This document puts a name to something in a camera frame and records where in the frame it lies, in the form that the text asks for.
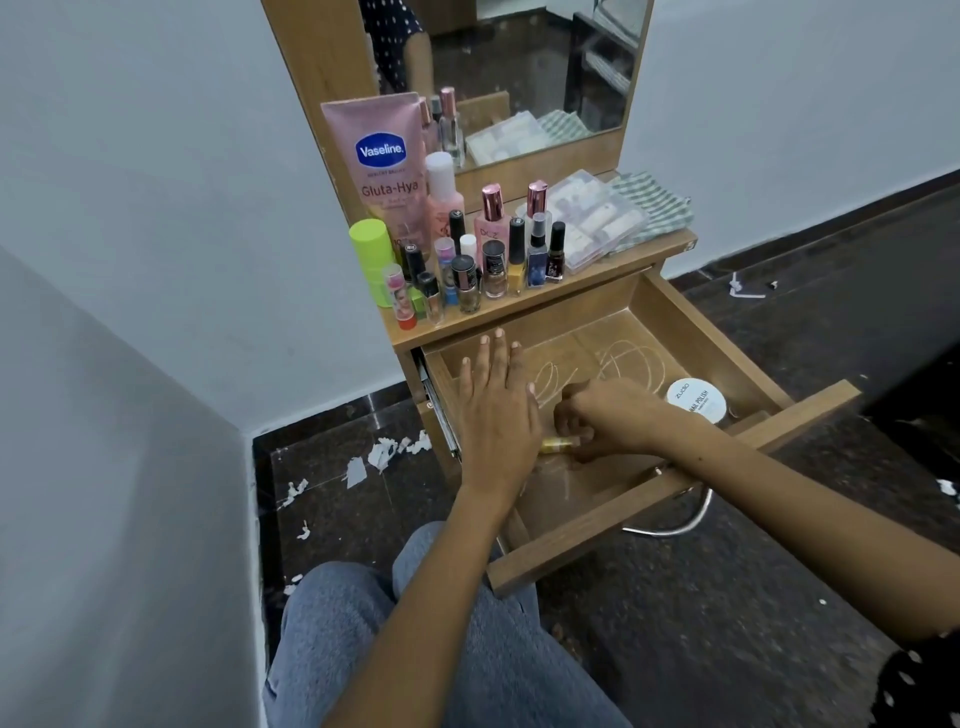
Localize person's left hand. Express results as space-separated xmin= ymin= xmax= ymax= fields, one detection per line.
xmin=448 ymin=328 xmax=543 ymax=504

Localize person's right forearm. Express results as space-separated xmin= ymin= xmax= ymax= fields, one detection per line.
xmin=652 ymin=419 xmax=960 ymax=646

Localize blue nail polish bottle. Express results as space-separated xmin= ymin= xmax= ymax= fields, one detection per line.
xmin=526 ymin=212 xmax=550 ymax=289

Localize wooden drawer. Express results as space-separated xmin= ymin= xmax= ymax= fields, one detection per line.
xmin=416 ymin=268 xmax=862 ymax=598

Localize pink perfume bottle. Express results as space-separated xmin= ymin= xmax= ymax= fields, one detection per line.
xmin=473 ymin=183 xmax=511 ymax=264

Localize pink Vaseline lotion tube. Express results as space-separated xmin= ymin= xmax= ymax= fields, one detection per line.
xmin=320 ymin=92 xmax=429 ymax=256

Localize torn white paper pile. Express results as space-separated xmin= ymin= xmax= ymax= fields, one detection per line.
xmin=344 ymin=429 xmax=433 ymax=489

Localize navy dotted sleeve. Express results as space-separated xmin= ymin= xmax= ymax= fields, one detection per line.
xmin=869 ymin=629 xmax=960 ymax=728

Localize clear perfume bottle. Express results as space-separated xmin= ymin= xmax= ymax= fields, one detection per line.
xmin=524 ymin=179 xmax=553 ymax=249

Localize small dark nail polish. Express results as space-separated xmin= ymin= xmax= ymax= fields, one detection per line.
xmin=416 ymin=271 xmax=445 ymax=325

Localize white round jar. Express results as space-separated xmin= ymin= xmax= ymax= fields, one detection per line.
xmin=665 ymin=377 xmax=729 ymax=425

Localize green checked cloth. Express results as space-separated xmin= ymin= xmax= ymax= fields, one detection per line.
xmin=607 ymin=170 xmax=693 ymax=253

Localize person's grey jeans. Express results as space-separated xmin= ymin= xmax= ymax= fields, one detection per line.
xmin=262 ymin=521 xmax=631 ymax=728

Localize maroon nail polish bottle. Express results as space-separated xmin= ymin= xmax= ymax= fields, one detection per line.
xmin=545 ymin=221 xmax=568 ymax=283

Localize yellow nail polish bottle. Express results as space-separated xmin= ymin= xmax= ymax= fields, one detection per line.
xmin=506 ymin=217 xmax=528 ymax=295

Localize metal drawer rail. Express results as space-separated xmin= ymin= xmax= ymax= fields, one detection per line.
xmin=418 ymin=359 xmax=460 ymax=459

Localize dressing table mirror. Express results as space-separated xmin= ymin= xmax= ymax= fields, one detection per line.
xmin=356 ymin=0 xmax=654 ymax=178

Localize wooden dressing table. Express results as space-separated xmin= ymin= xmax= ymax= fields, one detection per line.
xmin=260 ymin=0 xmax=699 ymax=489

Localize person's right hand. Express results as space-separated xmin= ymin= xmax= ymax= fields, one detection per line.
xmin=553 ymin=377 xmax=676 ymax=463

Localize pink bottle with white cap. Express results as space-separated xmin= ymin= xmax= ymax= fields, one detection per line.
xmin=425 ymin=152 xmax=466 ymax=249

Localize green cylindrical stick container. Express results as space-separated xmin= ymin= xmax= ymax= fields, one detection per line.
xmin=348 ymin=218 xmax=397 ymax=309

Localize clear box of mini bottles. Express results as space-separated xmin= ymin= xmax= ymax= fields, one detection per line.
xmin=517 ymin=169 xmax=650 ymax=271

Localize glitter capped nail polish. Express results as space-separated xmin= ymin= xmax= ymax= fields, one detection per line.
xmin=449 ymin=254 xmax=481 ymax=314

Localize person's left forearm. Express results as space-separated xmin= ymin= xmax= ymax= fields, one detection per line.
xmin=322 ymin=479 xmax=526 ymax=728

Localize nude nail polish bottle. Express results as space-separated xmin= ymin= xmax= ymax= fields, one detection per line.
xmin=481 ymin=239 xmax=509 ymax=300

